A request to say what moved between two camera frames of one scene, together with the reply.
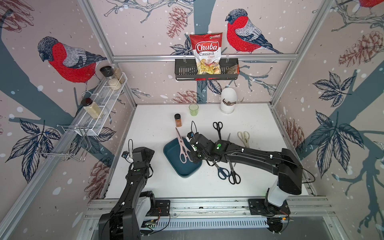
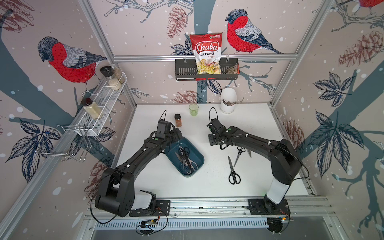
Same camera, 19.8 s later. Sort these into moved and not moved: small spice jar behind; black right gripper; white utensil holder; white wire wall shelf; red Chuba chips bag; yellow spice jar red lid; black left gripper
Moved: black left gripper; black right gripper
Not moved: white utensil holder; small spice jar behind; red Chuba chips bag; white wire wall shelf; yellow spice jar red lid
